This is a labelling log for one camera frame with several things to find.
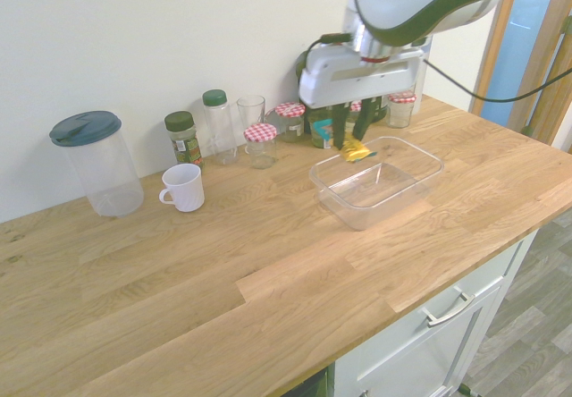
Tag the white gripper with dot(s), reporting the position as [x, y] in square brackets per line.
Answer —
[330, 79]

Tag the gold protein bar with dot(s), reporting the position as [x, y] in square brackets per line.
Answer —
[355, 151]

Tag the clear plastic food container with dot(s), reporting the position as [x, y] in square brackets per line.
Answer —
[380, 200]

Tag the glass jar red checkered lid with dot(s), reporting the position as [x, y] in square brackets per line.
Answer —
[261, 144]
[290, 122]
[401, 110]
[355, 113]

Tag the glass jar teal label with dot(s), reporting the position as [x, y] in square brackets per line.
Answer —
[321, 131]

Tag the clear drinking glass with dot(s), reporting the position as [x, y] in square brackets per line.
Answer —
[250, 111]

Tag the clear bottle green cap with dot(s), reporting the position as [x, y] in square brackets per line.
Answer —
[220, 129]

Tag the spice jar dark green lid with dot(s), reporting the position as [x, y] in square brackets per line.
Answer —
[184, 140]

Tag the white ceramic mug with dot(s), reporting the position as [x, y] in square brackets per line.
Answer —
[185, 189]

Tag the clear pitcher dark blue lid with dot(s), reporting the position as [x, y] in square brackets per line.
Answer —
[107, 169]

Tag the wooden door frame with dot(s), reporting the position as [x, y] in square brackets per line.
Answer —
[543, 57]

